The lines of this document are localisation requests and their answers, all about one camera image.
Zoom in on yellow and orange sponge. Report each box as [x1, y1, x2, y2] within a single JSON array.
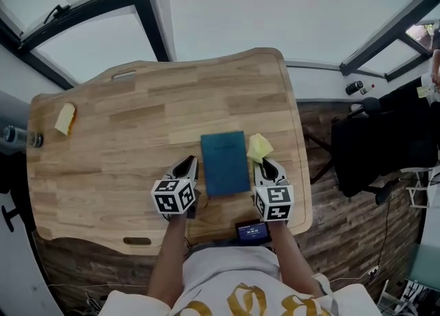
[[54, 102, 77, 136]]

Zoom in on clear plastic bottle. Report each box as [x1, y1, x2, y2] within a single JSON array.
[[3, 125, 45, 148]]

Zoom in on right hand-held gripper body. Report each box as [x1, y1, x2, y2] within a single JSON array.
[[253, 177, 295, 222]]

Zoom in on black window handle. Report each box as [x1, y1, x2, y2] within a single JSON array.
[[43, 4, 69, 24]]

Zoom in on person's left forearm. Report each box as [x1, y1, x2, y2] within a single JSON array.
[[147, 216, 188, 308]]

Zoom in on white metal rack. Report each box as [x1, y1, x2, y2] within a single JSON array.
[[405, 166, 440, 209]]

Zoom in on person's right forearm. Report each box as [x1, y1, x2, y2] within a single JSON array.
[[267, 220, 324, 298]]

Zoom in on white fabric strap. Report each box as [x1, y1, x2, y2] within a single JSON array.
[[311, 272, 336, 305]]

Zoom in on black padded chair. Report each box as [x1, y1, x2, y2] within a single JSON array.
[[0, 151, 30, 202]]

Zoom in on white power strip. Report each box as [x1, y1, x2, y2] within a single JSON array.
[[366, 264, 382, 284]]

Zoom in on black lever handle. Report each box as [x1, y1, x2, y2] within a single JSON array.
[[1, 204, 17, 233]]

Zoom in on tangled black cables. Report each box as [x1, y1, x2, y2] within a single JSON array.
[[84, 292, 107, 316]]

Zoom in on yellow cleaning cloth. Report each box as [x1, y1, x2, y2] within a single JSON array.
[[246, 133, 274, 163]]

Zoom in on black mesh office chair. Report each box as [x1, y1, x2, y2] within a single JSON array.
[[331, 79, 440, 199]]

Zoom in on small open black framed window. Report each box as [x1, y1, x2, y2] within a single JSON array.
[[340, 0, 440, 82]]

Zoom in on person's white gold-print shirt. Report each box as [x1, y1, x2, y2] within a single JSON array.
[[98, 242, 381, 316]]

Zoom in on large black framed window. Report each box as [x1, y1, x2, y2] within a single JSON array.
[[0, 0, 176, 91]]

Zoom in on small black screen device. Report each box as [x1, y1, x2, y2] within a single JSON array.
[[235, 220, 272, 247]]

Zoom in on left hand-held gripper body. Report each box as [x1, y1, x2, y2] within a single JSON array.
[[151, 172, 202, 220]]

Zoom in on teal notebook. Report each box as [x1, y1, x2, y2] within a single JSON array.
[[200, 131, 252, 209]]

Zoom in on black thermos flask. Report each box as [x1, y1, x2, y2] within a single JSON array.
[[344, 80, 364, 96]]

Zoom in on pale teal box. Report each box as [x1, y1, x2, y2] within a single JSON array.
[[407, 242, 440, 291]]

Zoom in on black floor cable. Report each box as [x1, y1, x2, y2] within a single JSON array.
[[374, 197, 391, 269]]

